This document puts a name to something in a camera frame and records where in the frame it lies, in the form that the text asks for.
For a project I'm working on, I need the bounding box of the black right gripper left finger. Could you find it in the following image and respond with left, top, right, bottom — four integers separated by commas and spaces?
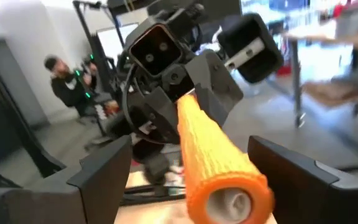
0, 135, 133, 224

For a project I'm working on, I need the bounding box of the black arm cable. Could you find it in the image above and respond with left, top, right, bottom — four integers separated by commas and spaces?
121, 62, 181, 146

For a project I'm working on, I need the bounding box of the white panel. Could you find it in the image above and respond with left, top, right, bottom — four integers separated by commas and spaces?
97, 22, 140, 65

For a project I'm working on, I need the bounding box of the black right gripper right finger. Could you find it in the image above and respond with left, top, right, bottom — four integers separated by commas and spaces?
247, 135, 358, 224

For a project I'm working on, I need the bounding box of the orange cloth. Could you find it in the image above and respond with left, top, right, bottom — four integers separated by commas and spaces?
176, 94, 275, 224

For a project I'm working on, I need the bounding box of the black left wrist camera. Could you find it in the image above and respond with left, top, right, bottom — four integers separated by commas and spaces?
125, 21, 186, 78

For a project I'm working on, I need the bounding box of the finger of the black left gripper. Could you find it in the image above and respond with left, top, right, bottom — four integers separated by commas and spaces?
129, 86, 181, 146
185, 49, 244, 127

